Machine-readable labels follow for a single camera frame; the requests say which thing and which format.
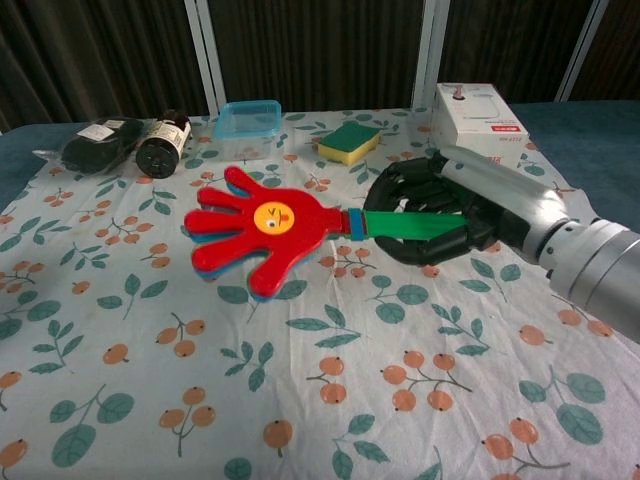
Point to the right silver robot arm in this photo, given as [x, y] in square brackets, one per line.
[560, 230]

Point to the floral print tablecloth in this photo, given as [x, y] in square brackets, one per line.
[300, 360]

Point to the clear container with blue lid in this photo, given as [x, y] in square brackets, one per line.
[246, 131]

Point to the dark brown labelled bottle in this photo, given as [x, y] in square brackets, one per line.
[162, 145]

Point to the yellow green scrubbing sponge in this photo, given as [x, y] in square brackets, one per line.
[349, 138]

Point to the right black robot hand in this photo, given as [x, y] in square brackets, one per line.
[425, 187]

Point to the white product box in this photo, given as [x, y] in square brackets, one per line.
[475, 120]

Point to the white metal frame post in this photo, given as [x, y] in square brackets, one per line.
[429, 50]
[205, 55]
[582, 47]

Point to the red hand clapper toy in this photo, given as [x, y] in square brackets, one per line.
[280, 230]

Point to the black item in plastic bag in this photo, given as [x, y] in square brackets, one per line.
[95, 142]

